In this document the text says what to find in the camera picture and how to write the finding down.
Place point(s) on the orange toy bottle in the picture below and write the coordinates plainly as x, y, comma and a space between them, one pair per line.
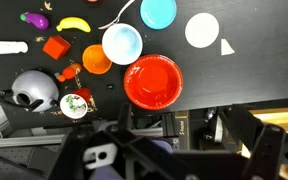
69, 71

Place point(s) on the red plastic bowl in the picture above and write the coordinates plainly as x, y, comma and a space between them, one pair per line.
152, 81

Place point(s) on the orange plastic bowl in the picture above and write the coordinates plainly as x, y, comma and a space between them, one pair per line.
95, 61

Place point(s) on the white flat bar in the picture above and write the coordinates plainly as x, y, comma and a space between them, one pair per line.
4, 47

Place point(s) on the aluminium frame rail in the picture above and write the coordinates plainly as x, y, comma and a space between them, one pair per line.
24, 140

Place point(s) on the cream round plate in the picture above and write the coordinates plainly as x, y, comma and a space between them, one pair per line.
202, 30

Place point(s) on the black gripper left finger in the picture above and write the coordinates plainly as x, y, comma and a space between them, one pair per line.
84, 153

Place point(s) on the triangular tan paper scrap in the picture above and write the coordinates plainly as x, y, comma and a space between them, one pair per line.
226, 49

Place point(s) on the purple toy eggplant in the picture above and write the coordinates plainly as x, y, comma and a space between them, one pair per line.
37, 20

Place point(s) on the blue plastic plate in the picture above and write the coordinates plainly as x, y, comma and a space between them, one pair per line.
158, 13

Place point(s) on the yellow toy banana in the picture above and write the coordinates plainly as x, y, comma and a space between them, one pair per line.
74, 23

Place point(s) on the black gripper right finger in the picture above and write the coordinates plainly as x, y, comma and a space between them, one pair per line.
267, 146

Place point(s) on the light blue plastic cup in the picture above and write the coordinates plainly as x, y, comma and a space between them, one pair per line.
122, 43

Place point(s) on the red plastic cup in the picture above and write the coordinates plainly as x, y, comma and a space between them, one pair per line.
73, 106

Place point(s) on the yellow wooden table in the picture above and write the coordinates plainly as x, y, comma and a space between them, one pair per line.
280, 116

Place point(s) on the red toy cube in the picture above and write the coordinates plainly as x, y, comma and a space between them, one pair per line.
55, 47

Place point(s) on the small tan paper crumb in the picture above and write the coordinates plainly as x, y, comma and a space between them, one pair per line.
48, 5
39, 39

